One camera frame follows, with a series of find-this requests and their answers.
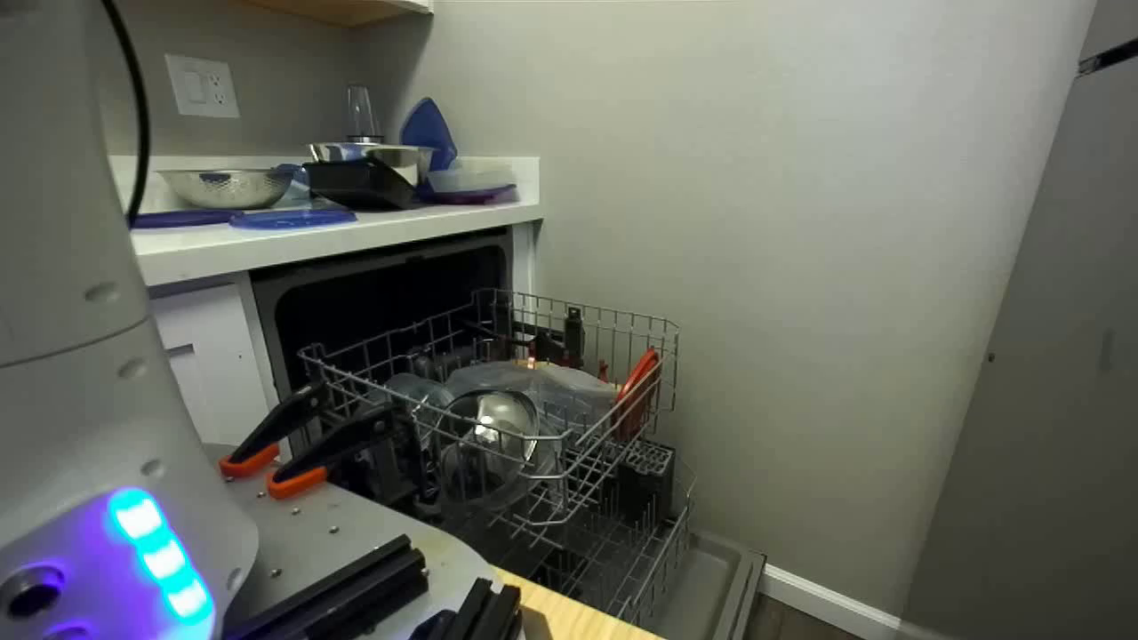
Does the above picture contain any clear plastic container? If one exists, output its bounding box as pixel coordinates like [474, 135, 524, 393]
[445, 356, 621, 437]
[382, 368, 460, 419]

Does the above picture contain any shiny steel bowl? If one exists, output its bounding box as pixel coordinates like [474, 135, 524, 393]
[309, 137, 437, 175]

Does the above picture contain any black plastic tray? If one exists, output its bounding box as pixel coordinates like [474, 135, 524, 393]
[300, 156, 421, 214]

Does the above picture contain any black cutlery basket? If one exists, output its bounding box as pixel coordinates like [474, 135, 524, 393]
[618, 437, 679, 524]

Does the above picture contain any large blue rounded lid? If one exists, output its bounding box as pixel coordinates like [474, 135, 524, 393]
[397, 95, 462, 175]

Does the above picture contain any upper wall cabinet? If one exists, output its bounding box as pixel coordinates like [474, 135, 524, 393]
[251, 0, 437, 29]

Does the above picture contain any wire dishwasher rack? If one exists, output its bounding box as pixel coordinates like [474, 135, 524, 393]
[294, 285, 686, 536]
[448, 437, 697, 631]

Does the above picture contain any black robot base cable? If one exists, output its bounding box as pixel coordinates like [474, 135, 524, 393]
[101, 0, 154, 228]

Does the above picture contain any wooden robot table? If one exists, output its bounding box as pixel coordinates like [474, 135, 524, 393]
[492, 565, 669, 640]

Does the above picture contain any built-in dishwasher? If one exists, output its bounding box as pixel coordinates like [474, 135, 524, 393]
[244, 225, 549, 475]

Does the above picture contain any clear container with purple lid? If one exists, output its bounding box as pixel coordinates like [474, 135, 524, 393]
[421, 159, 524, 204]

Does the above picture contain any black clamp with orange tips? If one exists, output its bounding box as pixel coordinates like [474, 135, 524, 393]
[264, 404, 413, 504]
[217, 382, 330, 484]

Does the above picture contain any wire lower dishwasher rack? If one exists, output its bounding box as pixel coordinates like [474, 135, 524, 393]
[448, 437, 697, 631]

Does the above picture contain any white wall outlet plate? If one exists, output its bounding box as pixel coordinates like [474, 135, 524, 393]
[159, 49, 242, 120]

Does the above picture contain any white baseboard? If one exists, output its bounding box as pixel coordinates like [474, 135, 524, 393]
[756, 560, 910, 640]

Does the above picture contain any light blue square lid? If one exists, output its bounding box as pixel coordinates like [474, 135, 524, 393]
[229, 203, 359, 229]

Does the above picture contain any clear blender jar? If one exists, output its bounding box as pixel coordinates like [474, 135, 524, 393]
[341, 85, 382, 146]

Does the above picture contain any open dishwasher door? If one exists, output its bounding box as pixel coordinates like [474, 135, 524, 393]
[614, 524, 767, 640]

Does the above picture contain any grey metal mounting plate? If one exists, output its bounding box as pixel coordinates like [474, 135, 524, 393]
[206, 439, 503, 640]

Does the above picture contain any dark blue round lid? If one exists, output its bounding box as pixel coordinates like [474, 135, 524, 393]
[129, 204, 242, 229]

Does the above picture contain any black aluminium rail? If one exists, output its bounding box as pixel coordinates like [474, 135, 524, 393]
[404, 575, 526, 640]
[224, 528, 434, 640]

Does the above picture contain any large steel mixing bowl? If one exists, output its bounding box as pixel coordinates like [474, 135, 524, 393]
[155, 164, 294, 214]

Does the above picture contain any wire upper dishwasher rack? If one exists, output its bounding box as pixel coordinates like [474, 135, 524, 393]
[294, 285, 686, 536]

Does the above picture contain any small steel bowl in rack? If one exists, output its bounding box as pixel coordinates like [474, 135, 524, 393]
[442, 387, 549, 475]

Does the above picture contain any black utensil in rack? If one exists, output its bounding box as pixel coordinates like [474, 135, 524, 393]
[563, 302, 586, 368]

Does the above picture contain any white base cabinet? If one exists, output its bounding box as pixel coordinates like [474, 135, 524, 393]
[146, 278, 281, 449]

